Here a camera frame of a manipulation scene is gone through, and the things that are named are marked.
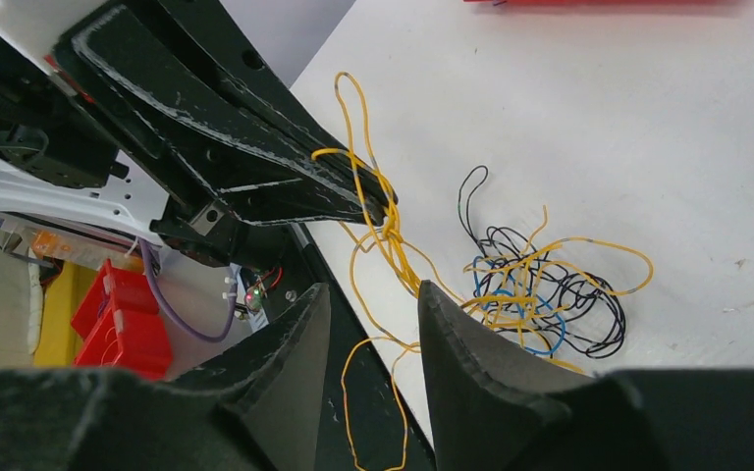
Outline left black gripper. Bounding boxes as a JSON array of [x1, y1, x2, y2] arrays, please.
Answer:
[[0, 1, 397, 267]]

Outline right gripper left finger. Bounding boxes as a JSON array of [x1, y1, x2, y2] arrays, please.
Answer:
[[0, 284, 331, 470]]

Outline wire bundle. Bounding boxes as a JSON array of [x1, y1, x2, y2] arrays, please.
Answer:
[[458, 164, 656, 377]]

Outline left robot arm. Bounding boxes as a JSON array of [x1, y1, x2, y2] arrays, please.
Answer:
[[0, 1, 397, 267]]

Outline red bins under table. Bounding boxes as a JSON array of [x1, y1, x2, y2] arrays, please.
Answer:
[[71, 260, 173, 380]]

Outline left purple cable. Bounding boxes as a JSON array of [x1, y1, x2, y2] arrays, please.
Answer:
[[137, 238, 241, 344]]

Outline red double bin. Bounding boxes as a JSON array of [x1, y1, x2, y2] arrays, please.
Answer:
[[462, 0, 739, 6]]

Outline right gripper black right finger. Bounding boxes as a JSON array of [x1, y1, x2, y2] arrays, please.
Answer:
[[417, 282, 754, 470]]

